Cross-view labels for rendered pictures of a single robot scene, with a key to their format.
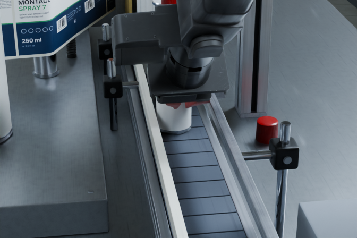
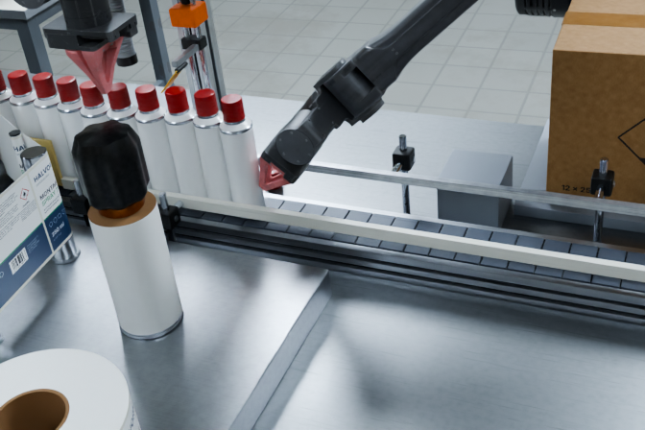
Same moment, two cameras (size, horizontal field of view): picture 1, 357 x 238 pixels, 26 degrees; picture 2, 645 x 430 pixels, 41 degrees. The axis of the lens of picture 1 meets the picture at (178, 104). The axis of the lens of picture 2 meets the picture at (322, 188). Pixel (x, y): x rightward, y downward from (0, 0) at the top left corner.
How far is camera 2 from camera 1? 0.99 m
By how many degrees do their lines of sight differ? 49
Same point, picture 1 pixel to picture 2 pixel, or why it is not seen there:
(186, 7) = (358, 86)
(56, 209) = (313, 300)
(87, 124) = (200, 252)
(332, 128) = not seen: hidden behind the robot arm
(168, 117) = (257, 202)
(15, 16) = (41, 214)
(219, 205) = (381, 221)
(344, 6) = not seen: outside the picture
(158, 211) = (365, 250)
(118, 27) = (312, 130)
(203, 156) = (310, 209)
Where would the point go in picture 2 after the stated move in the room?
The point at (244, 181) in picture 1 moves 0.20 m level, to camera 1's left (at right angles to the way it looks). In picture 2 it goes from (433, 179) to (370, 255)
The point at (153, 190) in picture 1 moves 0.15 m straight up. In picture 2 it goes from (335, 245) to (325, 160)
